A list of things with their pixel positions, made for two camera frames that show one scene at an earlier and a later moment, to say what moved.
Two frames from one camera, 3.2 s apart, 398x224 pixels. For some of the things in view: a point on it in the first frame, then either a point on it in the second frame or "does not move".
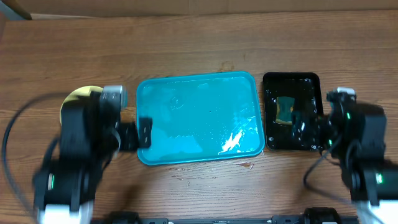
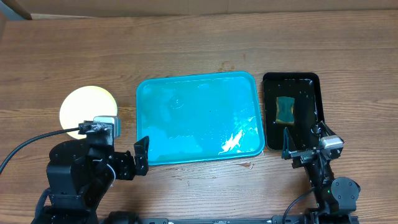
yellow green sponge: (285, 106) does not move
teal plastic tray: (201, 117) does not move
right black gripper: (313, 127) → (303, 157)
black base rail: (314, 215) does not move
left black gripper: (132, 142) → (128, 169)
